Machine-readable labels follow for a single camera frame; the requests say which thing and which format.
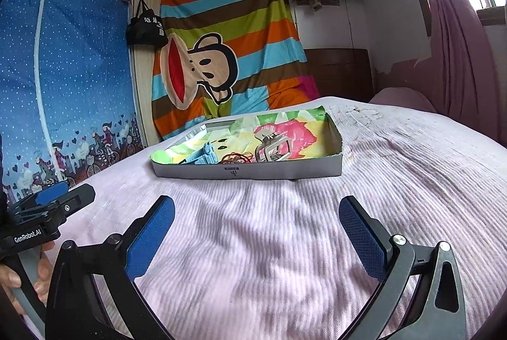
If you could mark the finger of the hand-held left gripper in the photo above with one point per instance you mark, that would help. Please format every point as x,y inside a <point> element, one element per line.
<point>51,193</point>
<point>75,199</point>

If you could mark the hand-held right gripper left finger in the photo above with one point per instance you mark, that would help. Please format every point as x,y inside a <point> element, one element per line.
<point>152,237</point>

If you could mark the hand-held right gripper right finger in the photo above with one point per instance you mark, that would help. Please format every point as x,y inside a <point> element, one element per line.
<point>362,241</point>

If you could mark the shallow white cardboard tray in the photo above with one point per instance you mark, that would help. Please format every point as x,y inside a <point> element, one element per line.
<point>277,170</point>

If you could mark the person's left hand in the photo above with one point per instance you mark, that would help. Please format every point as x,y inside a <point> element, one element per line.
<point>43,272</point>

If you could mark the blue hair clip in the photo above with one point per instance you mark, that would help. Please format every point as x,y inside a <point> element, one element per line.
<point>204,156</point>

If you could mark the pink ribbed bedspread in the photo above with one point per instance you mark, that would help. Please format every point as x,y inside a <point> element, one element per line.
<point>257,245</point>

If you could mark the colourful painted paper liner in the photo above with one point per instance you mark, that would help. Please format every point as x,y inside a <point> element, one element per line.
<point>301,130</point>

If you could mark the blue dotted fabric wardrobe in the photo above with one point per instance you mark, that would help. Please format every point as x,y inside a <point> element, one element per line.
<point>79,66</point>

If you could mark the light wooden cabinet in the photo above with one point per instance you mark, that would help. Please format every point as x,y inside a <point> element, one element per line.
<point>142,86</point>

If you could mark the pink pillow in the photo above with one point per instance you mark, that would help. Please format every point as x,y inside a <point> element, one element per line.
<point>400,98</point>

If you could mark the dark wooden headboard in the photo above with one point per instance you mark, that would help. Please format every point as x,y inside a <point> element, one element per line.
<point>340,74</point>

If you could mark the black tote bag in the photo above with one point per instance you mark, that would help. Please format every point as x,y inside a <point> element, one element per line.
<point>144,29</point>

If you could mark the pink curtain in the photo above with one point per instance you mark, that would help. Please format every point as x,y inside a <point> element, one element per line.
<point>463,66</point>

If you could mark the striped monkey print sheet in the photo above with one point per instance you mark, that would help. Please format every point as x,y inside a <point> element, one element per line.
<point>237,7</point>

